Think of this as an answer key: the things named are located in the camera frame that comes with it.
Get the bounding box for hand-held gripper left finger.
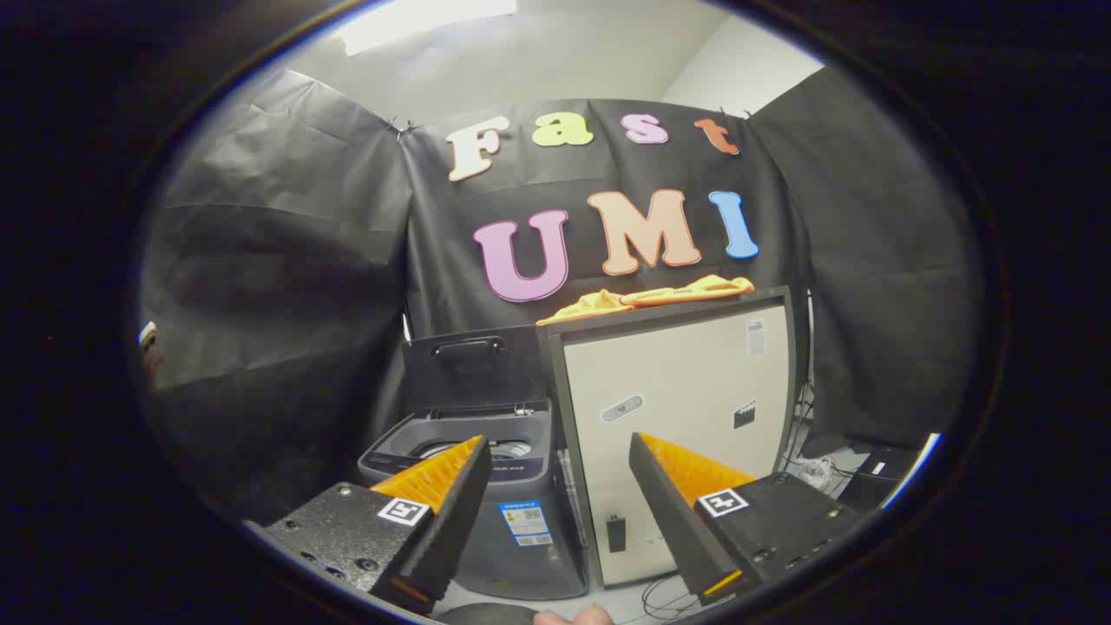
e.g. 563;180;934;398
243;434;494;615

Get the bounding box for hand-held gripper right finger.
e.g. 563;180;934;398
628;431;862;606

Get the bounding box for grey washing machine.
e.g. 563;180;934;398
358;399;591;602

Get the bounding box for orange polo shirt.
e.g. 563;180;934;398
536;274;756;327

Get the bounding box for black box on floor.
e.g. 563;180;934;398
838;444;921;510

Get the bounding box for black backdrop cloth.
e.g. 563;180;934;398
137;68;987;523

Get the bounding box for thin floor cables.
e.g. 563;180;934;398
641;573;700;622

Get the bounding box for white cabinet with dark frame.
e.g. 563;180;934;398
538;286;812;589

